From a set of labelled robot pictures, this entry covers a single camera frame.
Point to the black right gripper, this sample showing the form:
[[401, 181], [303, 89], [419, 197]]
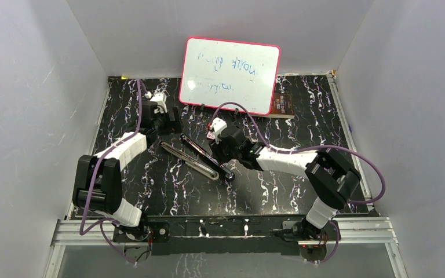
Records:
[[216, 152]]

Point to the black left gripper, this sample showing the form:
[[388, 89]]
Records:
[[175, 127]]

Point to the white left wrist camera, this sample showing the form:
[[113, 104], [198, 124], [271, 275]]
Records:
[[160, 100]]

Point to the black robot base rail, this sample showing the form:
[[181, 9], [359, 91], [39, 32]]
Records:
[[236, 234]]

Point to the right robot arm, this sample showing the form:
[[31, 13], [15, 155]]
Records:
[[333, 178]]

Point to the brown Three Days book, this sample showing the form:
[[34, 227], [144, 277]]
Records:
[[282, 106]]

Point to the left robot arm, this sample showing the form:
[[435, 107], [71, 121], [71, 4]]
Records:
[[98, 180]]

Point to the pink framed whiteboard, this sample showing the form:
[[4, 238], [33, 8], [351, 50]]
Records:
[[236, 74]]

